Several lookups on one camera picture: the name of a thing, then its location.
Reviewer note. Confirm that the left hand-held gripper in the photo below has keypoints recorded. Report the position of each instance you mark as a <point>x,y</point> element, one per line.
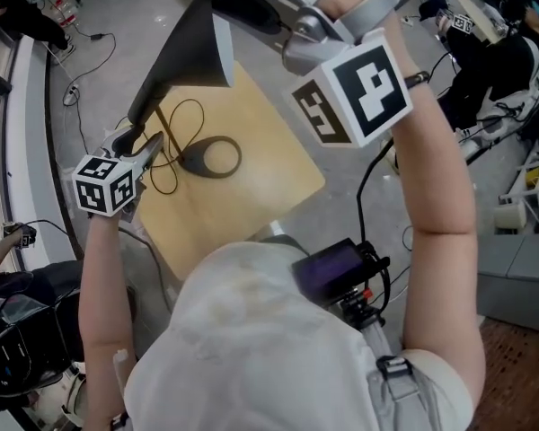
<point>103,187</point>

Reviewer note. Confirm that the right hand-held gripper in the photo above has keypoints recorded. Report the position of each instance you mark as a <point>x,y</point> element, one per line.
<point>368,92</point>

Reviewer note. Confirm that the black desk lamp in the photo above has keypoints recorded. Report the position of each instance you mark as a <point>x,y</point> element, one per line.
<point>184,56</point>

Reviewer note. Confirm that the person's right forearm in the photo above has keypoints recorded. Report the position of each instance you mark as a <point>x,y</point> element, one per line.
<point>435,187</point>

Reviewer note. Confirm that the person's left forearm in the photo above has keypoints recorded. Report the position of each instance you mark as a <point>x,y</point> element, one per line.
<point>103,294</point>

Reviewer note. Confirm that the white power strip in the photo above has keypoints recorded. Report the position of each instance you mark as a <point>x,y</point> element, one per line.
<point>71,96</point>

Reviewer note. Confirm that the black framed window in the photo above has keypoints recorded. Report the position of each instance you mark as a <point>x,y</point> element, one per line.
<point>27,128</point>

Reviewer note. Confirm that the small wooden side table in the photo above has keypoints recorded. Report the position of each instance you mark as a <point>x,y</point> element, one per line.
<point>233,204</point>

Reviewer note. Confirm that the black power adapter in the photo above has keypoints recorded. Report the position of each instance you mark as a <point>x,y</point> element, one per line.
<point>96,36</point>

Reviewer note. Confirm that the clear water bottle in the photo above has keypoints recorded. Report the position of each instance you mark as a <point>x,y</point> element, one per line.
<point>67,14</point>

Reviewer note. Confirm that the black wrist band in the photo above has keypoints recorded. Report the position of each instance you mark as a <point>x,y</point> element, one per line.
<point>417,80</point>

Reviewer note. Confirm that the black shell backpack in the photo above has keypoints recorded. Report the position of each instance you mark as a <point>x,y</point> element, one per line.
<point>22,330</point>

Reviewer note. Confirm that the round white table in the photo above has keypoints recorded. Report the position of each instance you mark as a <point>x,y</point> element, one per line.
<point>480,16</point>

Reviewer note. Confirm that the black chest-mounted monitor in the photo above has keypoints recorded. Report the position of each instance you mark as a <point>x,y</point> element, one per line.
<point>328,272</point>

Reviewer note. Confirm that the person's white t-shirt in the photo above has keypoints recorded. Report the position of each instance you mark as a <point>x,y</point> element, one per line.
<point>260,353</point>

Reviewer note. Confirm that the beige fabric bag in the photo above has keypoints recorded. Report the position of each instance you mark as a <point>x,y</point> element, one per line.
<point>76,393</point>

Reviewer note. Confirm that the grey white shell backpack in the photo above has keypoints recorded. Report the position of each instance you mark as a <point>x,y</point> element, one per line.
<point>498,126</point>

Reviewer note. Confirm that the cream cylindrical container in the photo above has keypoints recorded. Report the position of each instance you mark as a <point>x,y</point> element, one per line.
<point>509,217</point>

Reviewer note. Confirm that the grey storage box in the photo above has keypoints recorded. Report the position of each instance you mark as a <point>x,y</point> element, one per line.
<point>521,276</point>

